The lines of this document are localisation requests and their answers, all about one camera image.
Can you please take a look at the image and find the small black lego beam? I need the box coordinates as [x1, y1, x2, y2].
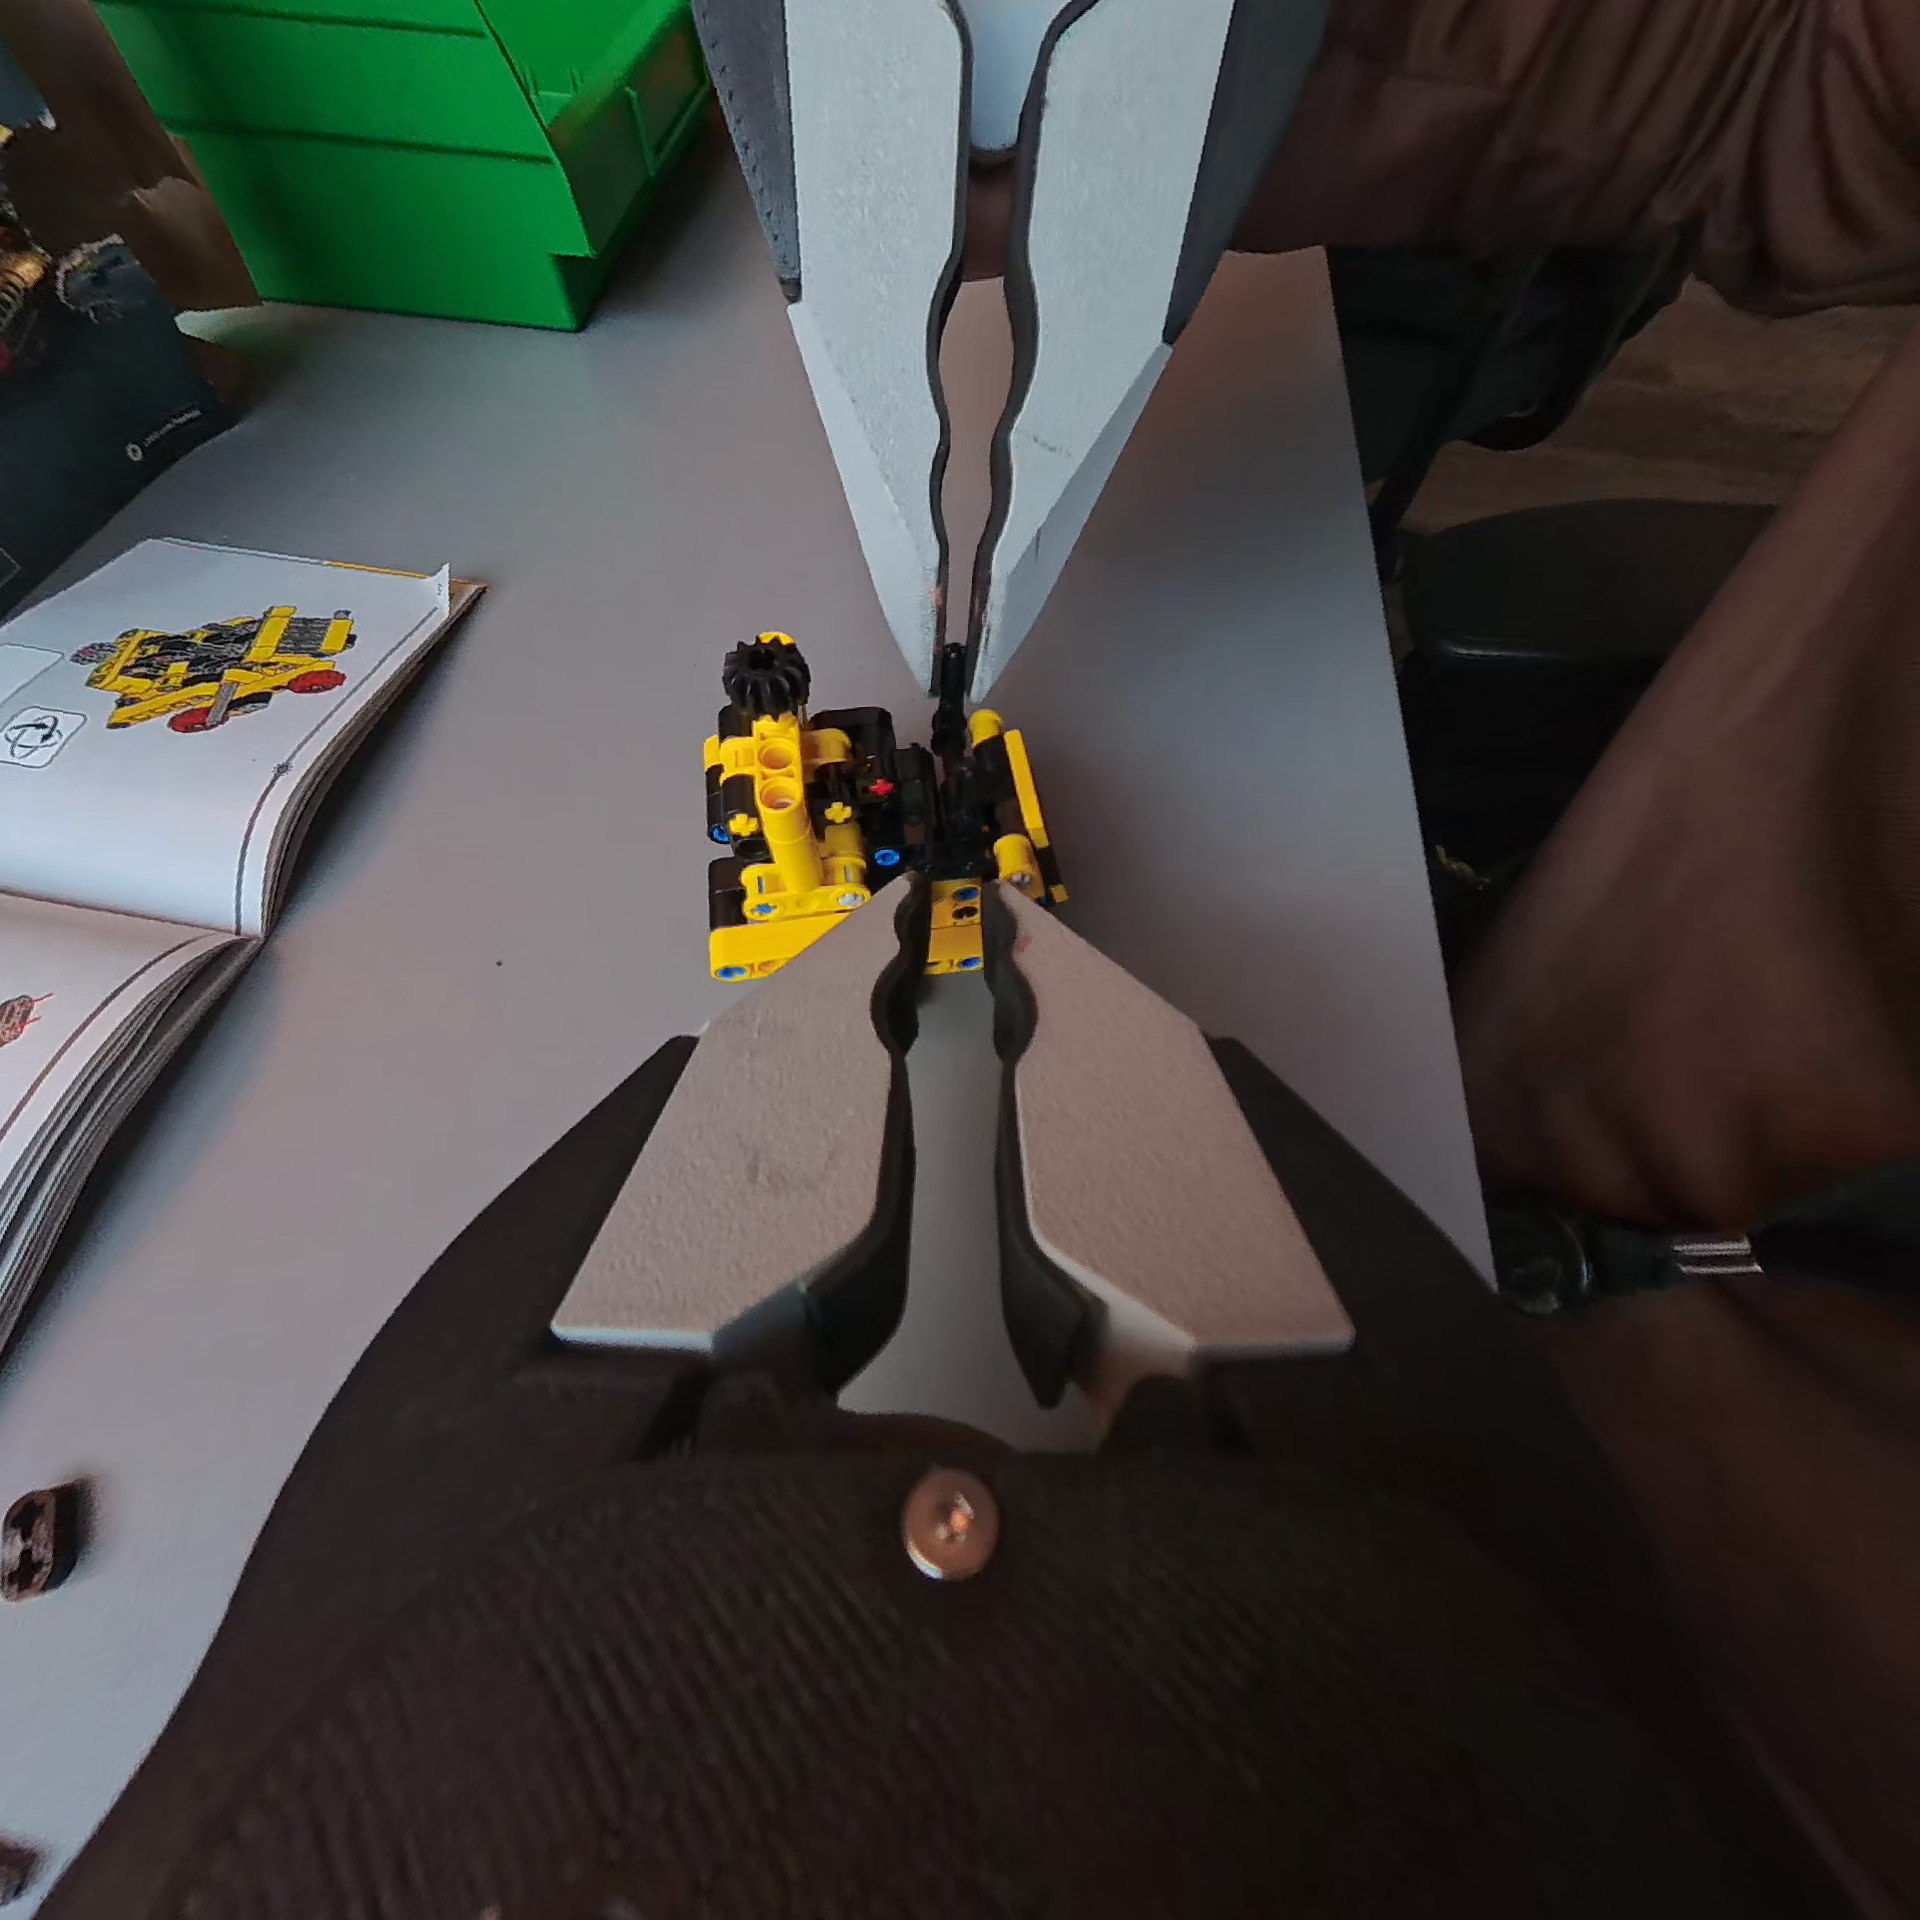
[0, 1477, 97, 1605]

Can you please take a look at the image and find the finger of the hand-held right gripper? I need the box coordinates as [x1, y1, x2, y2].
[965, 0, 1242, 707]
[782, 0, 976, 698]

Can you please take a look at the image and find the black office chair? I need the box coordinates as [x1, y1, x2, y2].
[1327, 246, 1790, 964]

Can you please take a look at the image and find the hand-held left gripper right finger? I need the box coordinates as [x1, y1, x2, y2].
[989, 886, 1356, 1413]

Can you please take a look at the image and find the green plastic bin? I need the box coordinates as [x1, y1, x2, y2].
[90, 0, 715, 334]

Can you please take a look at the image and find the person's brown sweater torso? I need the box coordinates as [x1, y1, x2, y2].
[1453, 322, 1920, 1920]

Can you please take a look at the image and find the yellow black lego model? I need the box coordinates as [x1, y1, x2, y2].
[703, 631, 1071, 986]

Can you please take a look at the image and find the person's right forearm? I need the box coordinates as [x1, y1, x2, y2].
[1229, 0, 1920, 319]

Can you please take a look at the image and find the open lego instruction booklet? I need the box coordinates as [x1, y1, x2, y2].
[0, 537, 488, 1361]

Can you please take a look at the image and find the dark lego set box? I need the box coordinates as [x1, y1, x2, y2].
[0, 45, 265, 617]

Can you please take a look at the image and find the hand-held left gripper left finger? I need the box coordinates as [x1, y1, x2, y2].
[551, 875, 918, 1388]

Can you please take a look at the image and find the black lanyard strap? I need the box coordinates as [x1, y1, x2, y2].
[1484, 1169, 1920, 1324]

